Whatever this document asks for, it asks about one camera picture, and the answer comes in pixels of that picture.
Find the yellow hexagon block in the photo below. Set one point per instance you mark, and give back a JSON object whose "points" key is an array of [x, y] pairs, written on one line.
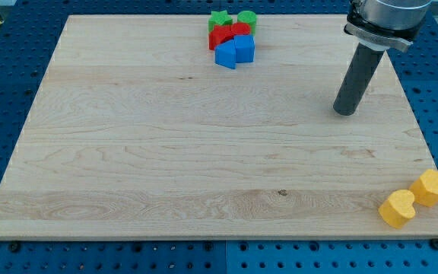
{"points": [[425, 188]]}

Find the light wooden board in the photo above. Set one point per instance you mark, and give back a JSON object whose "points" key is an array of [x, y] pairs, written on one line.
{"points": [[136, 134]]}

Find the red star block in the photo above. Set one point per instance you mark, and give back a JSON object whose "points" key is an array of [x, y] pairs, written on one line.
{"points": [[219, 34]]}

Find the black screw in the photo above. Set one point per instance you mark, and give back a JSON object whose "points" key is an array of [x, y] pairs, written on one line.
{"points": [[14, 246], [434, 243]]}

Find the black screw bottom left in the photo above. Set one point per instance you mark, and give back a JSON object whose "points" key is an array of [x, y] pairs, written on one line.
{"points": [[14, 246]]}

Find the black screw bottom right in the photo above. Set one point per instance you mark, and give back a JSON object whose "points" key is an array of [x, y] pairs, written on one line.
{"points": [[434, 243]]}

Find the blue cube block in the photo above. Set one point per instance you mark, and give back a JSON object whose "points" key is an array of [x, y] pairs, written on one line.
{"points": [[245, 48]]}

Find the green star block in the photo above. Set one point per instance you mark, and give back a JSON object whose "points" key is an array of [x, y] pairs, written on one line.
{"points": [[219, 18]]}

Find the dark grey cylindrical pointer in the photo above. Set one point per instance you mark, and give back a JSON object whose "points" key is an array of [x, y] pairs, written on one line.
{"points": [[359, 74]]}

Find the yellow heart block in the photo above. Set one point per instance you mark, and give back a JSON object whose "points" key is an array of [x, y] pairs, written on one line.
{"points": [[397, 210]]}

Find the blue triangular block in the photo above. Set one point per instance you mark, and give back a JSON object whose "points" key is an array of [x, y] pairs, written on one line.
{"points": [[225, 54]]}

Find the green cylinder block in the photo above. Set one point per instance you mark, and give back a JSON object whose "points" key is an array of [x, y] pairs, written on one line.
{"points": [[248, 17]]}

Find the red cylinder block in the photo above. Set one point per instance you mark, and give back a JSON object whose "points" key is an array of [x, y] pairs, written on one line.
{"points": [[240, 28]]}

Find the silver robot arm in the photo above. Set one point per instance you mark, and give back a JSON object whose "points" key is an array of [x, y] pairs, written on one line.
{"points": [[380, 25]]}

